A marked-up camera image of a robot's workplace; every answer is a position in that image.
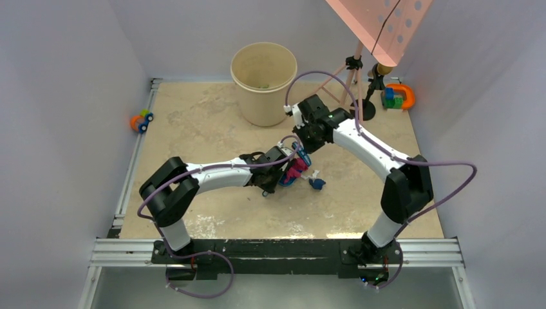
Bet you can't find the pink scrap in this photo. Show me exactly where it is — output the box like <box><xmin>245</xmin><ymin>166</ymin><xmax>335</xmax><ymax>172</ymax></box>
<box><xmin>282</xmin><ymin>158</ymin><xmax>309</xmax><ymax>185</ymax></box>

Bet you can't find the blue hand brush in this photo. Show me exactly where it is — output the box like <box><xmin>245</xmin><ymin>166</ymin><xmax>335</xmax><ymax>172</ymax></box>
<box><xmin>292</xmin><ymin>142</ymin><xmax>312</xmax><ymax>167</ymax></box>

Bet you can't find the white paper scrap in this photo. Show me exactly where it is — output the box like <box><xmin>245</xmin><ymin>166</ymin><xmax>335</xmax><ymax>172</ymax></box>
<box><xmin>308</xmin><ymin>170</ymin><xmax>320</xmax><ymax>180</ymax></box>

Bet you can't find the blue plastic dustpan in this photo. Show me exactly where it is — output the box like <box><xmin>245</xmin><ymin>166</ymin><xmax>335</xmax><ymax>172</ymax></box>
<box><xmin>262</xmin><ymin>169</ymin><xmax>302</xmax><ymax>197</ymax></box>

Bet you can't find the dark blue paper scrap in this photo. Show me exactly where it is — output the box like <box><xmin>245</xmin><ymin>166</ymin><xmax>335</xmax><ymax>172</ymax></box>
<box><xmin>308</xmin><ymin>178</ymin><xmax>326</xmax><ymax>191</ymax></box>

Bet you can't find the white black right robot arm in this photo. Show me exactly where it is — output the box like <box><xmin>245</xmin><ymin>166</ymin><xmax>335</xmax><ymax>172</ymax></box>
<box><xmin>283</xmin><ymin>95</ymin><xmax>433</xmax><ymax>262</ymax></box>

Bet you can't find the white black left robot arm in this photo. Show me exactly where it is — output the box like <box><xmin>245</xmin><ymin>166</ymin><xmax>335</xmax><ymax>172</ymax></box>
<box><xmin>139</xmin><ymin>145</ymin><xmax>294</xmax><ymax>263</ymax></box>

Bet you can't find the beige plastic bucket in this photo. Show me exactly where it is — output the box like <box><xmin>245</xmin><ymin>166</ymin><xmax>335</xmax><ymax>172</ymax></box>
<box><xmin>231</xmin><ymin>42</ymin><xmax>297</xmax><ymax>127</ymax></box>

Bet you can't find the orange blue green toy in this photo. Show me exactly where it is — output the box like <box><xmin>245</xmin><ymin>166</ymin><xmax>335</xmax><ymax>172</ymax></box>
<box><xmin>381</xmin><ymin>83</ymin><xmax>416</xmax><ymax>110</ymax></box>

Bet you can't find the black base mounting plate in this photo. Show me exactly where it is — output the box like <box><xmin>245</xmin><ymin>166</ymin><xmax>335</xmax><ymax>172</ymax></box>
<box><xmin>151</xmin><ymin>239</ymin><xmax>402</xmax><ymax>283</ymax></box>

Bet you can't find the pink music stand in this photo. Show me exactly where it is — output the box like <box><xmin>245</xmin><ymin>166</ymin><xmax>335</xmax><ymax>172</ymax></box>
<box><xmin>312</xmin><ymin>0</ymin><xmax>433</xmax><ymax>111</ymax></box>

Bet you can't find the orange blue toy car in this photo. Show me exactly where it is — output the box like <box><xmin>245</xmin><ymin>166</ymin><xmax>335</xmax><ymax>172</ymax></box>
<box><xmin>129</xmin><ymin>109</ymin><xmax>154</xmax><ymax>134</ymax></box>

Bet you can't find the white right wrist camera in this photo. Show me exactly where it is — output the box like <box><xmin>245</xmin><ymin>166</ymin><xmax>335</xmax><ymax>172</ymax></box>
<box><xmin>283</xmin><ymin>104</ymin><xmax>305</xmax><ymax>129</ymax></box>

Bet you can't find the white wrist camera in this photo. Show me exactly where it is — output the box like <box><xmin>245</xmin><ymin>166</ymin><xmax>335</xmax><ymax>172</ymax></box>
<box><xmin>283</xmin><ymin>104</ymin><xmax>305</xmax><ymax>129</ymax></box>
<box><xmin>277</xmin><ymin>136</ymin><xmax>301</xmax><ymax>160</ymax></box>

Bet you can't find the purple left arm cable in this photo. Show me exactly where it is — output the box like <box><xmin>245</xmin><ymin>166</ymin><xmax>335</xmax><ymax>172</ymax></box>
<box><xmin>136</xmin><ymin>135</ymin><xmax>304</xmax><ymax>261</ymax></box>

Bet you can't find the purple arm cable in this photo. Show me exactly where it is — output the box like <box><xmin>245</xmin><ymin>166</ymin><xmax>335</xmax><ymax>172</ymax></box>
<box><xmin>136</xmin><ymin>135</ymin><xmax>304</xmax><ymax>261</ymax></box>
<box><xmin>285</xmin><ymin>70</ymin><xmax>478</xmax><ymax>239</ymax></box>

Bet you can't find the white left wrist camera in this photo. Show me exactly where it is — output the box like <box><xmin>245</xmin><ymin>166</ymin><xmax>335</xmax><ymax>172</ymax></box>
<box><xmin>277</xmin><ymin>136</ymin><xmax>301</xmax><ymax>160</ymax></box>

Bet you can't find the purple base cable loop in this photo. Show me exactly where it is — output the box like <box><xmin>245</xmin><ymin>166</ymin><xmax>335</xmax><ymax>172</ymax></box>
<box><xmin>165</xmin><ymin>250</ymin><xmax>236</xmax><ymax>299</ymax></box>

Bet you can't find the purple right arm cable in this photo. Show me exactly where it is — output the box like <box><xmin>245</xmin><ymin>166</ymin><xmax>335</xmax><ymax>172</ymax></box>
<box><xmin>285</xmin><ymin>70</ymin><xmax>478</xmax><ymax>239</ymax></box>

